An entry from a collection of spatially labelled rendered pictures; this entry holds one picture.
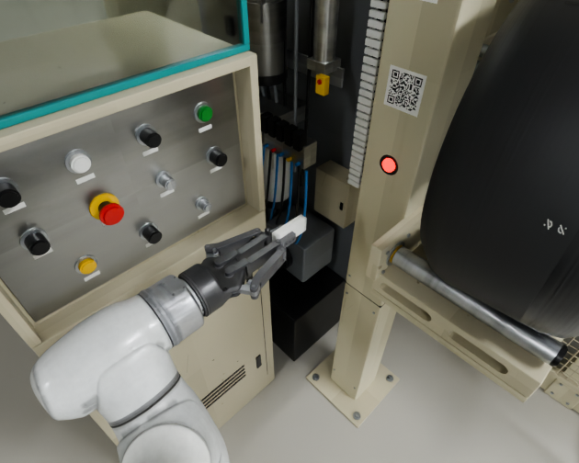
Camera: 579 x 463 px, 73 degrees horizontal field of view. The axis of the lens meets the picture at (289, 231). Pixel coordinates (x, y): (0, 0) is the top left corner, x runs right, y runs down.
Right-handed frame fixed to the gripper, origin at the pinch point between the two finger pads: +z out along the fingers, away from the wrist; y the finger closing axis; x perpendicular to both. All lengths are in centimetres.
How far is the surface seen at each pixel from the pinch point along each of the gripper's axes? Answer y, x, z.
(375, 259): -7.8, 14.3, 17.5
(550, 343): -40.9, 13.7, 23.0
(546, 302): -36.5, -4.9, 11.0
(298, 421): 4, 106, 8
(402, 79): 0.8, -18.0, 28.8
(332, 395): 1, 105, 24
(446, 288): -22.1, 14.7, 21.5
